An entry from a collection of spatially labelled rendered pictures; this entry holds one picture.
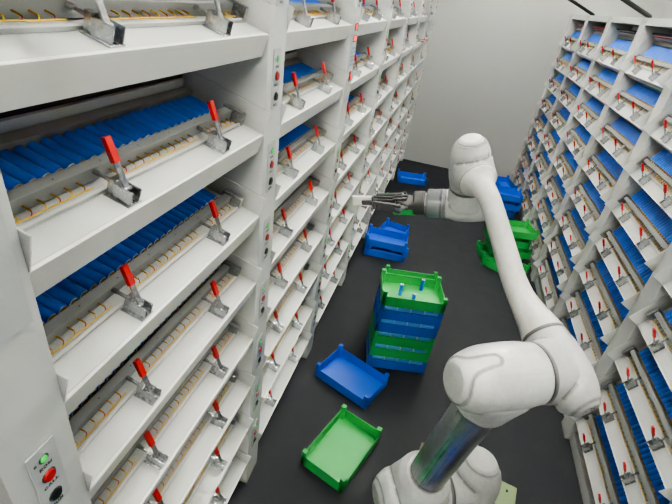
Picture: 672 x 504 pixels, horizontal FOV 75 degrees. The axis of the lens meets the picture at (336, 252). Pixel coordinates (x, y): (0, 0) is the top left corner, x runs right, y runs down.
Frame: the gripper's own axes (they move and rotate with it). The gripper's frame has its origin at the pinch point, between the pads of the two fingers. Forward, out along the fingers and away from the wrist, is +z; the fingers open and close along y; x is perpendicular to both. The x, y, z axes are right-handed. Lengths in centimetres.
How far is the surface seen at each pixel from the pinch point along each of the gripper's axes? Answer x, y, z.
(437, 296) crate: -72, 57, -23
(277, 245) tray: -7.8, -20.0, 22.5
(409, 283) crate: -68, 60, -8
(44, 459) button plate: 6, -105, 17
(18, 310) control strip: 28, -103, 12
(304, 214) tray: -7.9, 4.5, 22.3
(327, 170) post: 0.0, 30.2, 20.8
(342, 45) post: 44, 30, 12
